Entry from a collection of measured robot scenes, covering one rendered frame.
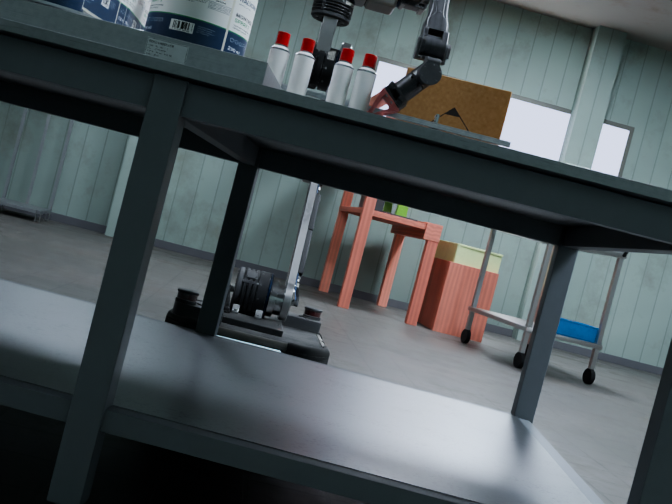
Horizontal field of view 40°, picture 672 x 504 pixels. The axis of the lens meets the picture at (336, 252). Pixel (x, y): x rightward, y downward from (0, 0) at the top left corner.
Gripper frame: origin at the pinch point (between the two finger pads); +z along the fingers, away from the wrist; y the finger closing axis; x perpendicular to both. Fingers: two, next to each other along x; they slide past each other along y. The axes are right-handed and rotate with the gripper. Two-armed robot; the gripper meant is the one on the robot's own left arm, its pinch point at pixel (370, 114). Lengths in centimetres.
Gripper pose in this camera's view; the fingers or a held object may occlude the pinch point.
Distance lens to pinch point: 244.6
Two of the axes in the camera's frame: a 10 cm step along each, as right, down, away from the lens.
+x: 5.8, 8.1, -0.1
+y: -0.3, 0.2, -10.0
